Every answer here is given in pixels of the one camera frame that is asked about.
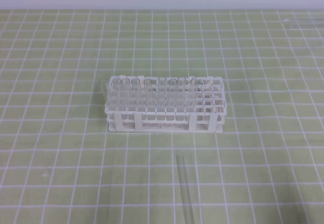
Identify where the green checkered tablecloth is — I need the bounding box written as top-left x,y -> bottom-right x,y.
1,10 -> 323,223

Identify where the white plastic test tube rack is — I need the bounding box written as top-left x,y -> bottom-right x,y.
100,75 -> 227,133

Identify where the clear glass test tube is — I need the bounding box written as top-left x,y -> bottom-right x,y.
176,154 -> 195,224

